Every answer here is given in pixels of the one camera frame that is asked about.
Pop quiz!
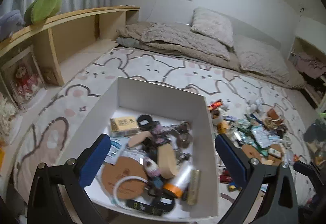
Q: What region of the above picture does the gold black lighter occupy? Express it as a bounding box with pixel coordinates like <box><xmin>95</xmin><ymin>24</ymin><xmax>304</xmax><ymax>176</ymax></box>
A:
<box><xmin>187</xmin><ymin>169</ymin><xmax>201</xmax><ymax>205</ymax></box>

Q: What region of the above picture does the black AUTO lighter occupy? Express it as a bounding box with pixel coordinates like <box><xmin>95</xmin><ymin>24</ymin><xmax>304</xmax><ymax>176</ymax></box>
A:
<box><xmin>126</xmin><ymin>199</ymin><xmax>164</xmax><ymax>216</ymax></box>

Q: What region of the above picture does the clear plastic container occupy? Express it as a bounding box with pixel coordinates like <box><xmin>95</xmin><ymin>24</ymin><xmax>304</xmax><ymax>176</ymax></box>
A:
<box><xmin>303</xmin><ymin>113</ymin><xmax>325</xmax><ymax>166</ymax></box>

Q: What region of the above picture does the white blue medicine sachet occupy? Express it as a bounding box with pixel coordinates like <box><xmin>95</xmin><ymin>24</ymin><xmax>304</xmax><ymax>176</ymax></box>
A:
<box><xmin>104</xmin><ymin>137</ymin><xmax>129</xmax><ymax>165</ymax></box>

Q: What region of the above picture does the round cork coaster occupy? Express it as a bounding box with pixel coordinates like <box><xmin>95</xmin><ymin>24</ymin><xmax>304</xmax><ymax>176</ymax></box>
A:
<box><xmin>101</xmin><ymin>156</ymin><xmax>149</xmax><ymax>200</ymax></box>

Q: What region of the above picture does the yellow white tissue pack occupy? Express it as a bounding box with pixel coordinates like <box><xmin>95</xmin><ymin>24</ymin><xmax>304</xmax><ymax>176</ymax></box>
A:
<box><xmin>110</xmin><ymin>116</ymin><xmax>140</xmax><ymax>137</ymax></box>

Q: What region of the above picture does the wooden oval brush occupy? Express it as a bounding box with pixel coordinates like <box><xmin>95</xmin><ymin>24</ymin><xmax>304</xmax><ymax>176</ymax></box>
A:
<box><xmin>128</xmin><ymin>131</ymin><xmax>152</xmax><ymax>148</ymax></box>

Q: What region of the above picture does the clear tape roll orange core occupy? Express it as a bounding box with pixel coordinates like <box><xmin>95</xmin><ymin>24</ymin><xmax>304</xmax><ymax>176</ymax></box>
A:
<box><xmin>163</xmin><ymin>161</ymin><xmax>194</xmax><ymax>199</ymax></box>

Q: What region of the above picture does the white shoe box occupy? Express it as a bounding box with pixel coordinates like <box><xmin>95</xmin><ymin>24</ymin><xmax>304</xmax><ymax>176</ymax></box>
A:
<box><xmin>60</xmin><ymin>78</ymin><xmax>219</xmax><ymax>222</ymax></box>

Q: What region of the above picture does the wooden boat-shaped piece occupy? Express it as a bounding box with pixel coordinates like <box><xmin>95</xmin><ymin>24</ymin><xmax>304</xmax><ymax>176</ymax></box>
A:
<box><xmin>157</xmin><ymin>144</ymin><xmax>178</xmax><ymax>179</ymax></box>

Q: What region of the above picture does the black round tin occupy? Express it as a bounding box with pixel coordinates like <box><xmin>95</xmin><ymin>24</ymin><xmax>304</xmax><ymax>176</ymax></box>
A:
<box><xmin>137</xmin><ymin>114</ymin><xmax>152</xmax><ymax>128</ymax></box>

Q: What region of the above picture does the beige pillow right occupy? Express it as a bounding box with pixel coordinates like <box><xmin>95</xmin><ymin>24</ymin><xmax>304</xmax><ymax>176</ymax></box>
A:
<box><xmin>234</xmin><ymin>35</ymin><xmax>290</xmax><ymax>83</ymax></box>

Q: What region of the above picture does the beige pillow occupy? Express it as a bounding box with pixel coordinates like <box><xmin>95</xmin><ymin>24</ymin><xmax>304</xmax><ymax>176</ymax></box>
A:
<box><xmin>191</xmin><ymin>7</ymin><xmax>234</xmax><ymax>48</ymax></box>
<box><xmin>234</xmin><ymin>35</ymin><xmax>290</xmax><ymax>83</ymax></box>

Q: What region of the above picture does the wooden bedside shelf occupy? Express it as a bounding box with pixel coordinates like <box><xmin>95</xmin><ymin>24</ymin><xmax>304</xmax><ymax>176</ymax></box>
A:
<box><xmin>0</xmin><ymin>5</ymin><xmax>141</xmax><ymax>113</ymax></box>

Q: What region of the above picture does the beige folded blanket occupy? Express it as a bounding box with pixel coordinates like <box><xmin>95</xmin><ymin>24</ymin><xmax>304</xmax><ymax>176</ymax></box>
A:
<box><xmin>117</xmin><ymin>22</ymin><xmax>240</xmax><ymax>71</ymax></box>

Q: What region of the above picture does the beige pillow left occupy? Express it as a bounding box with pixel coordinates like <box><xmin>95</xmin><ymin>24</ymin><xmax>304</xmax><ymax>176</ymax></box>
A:
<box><xmin>191</xmin><ymin>7</ymin><xmax>234</xmax><ymax>48</ymax></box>

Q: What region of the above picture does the green plush toy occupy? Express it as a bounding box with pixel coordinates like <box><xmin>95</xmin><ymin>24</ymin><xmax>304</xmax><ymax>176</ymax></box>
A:
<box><xmin>24</xmin><ymin>0</ymin><xmax>62</xmax><ymax>25</ymax></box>

